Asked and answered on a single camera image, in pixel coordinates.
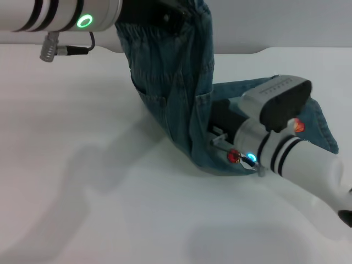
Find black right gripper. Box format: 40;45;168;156
210;99;245;146

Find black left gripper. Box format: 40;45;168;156
115;0;193;28

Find blue denim shorts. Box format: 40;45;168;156
114;0;339;177

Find right arm cable with connector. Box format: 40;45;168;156
211;133;261;177

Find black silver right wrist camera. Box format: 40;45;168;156
238;75;313;133

